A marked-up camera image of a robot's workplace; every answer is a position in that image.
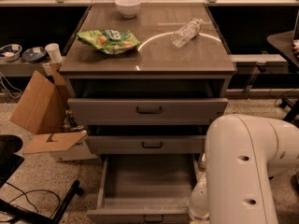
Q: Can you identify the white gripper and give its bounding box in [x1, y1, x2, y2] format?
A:
[188, 174, 209, 224]

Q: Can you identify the grey bottom drawer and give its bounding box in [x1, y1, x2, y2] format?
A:
[88, 154, 199, 224]

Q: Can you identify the grey drawer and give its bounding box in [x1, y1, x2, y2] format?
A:
[88, 154, 199, 224]
[68, 98, 228, 125]
[86, 135, 206, 154]

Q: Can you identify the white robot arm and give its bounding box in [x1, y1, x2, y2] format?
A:
[189, 114, 299, 224]

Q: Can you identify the grey middle drawer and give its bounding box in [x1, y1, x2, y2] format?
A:
[86, 135, 206, 154]

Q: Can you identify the grey drawer cabinet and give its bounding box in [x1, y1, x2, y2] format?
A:
[58, 2, 236, 224]

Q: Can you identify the grey top drawer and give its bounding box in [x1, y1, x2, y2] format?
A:
[68, 98, 228, 125]

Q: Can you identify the open cardboard box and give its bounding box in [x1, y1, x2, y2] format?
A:
[10, 63, 96, 161]

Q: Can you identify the white bottle behind cabinet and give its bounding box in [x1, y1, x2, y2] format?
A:
[199, 154, 206, 170]

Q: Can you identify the clear plastic water bottle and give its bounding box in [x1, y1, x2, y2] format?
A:
[171, 18, 203, 48]

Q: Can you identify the black chair with base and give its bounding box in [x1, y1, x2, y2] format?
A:
[0, 134, 84, 224]

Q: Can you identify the black table stand right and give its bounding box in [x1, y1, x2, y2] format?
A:
[266, 30, 299, 123]

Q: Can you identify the green chip bag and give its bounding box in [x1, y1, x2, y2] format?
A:
[77, 30, 140, 55]

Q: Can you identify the white bowl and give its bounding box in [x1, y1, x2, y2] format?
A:
[115, 0, 141, 18]

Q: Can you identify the white paper cup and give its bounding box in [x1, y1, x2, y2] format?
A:
[45, 43, 63, 63]

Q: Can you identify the dark blue small bowl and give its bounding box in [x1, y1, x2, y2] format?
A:
[22, 47, 47, 63]

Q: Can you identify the blue patterned bowl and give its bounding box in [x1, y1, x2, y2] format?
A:
[0, 44, 22, 62]

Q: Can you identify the black floor cable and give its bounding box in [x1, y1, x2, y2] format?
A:
[4, 181, 62, 219]

